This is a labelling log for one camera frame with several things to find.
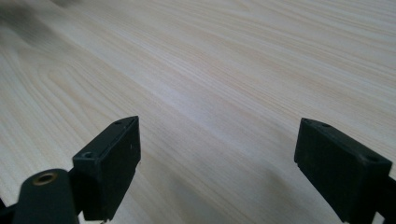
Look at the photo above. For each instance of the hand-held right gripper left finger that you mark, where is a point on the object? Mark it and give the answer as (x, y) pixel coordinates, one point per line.
(107, 168)

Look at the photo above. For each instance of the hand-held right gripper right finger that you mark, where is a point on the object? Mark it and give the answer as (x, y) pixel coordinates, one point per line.
(339, 168)

